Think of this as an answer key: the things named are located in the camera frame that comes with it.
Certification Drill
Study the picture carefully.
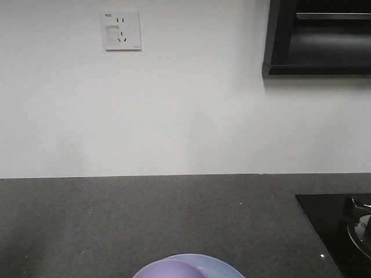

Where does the white wall socket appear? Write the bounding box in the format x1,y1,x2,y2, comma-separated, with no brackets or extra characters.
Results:
100,9,142,51

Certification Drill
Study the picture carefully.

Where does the steel gas burner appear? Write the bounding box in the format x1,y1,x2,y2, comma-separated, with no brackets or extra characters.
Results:
347,197,370,259

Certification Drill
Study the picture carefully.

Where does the black range hood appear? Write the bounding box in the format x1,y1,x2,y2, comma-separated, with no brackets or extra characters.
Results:
262,1,370,78

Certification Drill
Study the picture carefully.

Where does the black glass cooktop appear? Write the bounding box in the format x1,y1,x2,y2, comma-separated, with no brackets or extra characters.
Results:
296,193,370,277

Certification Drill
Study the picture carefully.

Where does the light blue plate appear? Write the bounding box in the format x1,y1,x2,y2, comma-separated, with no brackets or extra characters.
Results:
164,254,245,278

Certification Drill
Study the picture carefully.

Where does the purple plastic bowl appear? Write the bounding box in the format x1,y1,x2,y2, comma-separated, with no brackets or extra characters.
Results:
134,259,205,278

